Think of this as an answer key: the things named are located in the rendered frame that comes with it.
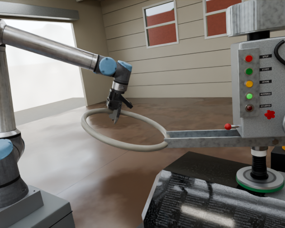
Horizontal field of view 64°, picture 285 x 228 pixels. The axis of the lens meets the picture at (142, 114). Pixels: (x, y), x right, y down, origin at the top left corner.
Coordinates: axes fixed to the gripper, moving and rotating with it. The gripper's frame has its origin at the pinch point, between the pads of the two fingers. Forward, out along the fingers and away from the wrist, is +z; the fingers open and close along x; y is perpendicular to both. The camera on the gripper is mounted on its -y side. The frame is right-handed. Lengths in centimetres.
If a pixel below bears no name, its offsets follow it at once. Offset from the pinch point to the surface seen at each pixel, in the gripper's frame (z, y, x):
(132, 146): -7.3, 3.5, 46.8
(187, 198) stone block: 24, -39, 44
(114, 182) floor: 128, -53, -109
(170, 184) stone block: 25, -34, 31
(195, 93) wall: 70, -421, -533
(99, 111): -6.8, 12.3, 5.3
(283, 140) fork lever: -26, -60, 64
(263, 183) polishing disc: -4, -59, 66
